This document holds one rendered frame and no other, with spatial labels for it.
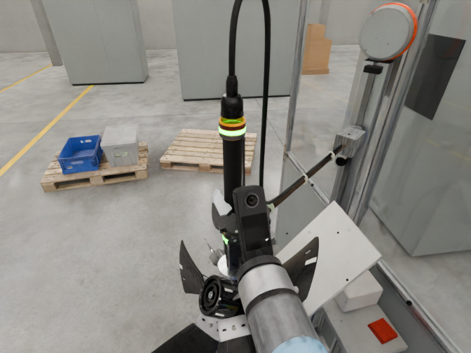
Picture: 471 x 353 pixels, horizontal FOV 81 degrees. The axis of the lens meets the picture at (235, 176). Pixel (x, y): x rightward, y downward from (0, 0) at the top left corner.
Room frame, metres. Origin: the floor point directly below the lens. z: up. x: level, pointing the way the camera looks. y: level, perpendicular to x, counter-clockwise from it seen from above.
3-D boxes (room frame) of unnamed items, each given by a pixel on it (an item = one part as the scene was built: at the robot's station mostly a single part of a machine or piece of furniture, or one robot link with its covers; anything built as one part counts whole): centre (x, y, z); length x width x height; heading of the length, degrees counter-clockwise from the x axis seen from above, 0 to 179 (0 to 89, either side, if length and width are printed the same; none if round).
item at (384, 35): (0.96, -0.47, 1.88); 0.16 x 0.07 x 0.16; 49
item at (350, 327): (0.66, -0.50, 0.85); 0.36 x 0.24 x 0.03; 14
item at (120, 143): (3.23, 1.47, 0.31); 0.60 x 0.42 x 0.33; 15
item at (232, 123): (0.42, 0.01, 1.80); 0.04 x 0.04 x 0.03
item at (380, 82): (0.96, -0.47, 0.90); 0.08 x 0.06 x 1.80; 49
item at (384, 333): (0.57, -0.59, 0.87); 0.08 x 0.08 x 0.02; 21
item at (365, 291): (0.74, -0.51, 0.92); 0.17 x 0.16 x 0.11; 104
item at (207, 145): (3.55, 0.33, 0.07); 1.20 x 1.00 x 0.15; 82
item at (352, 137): (0.89, -0.41, 1.54); 0.10 x 0.07 x 0.09; 139
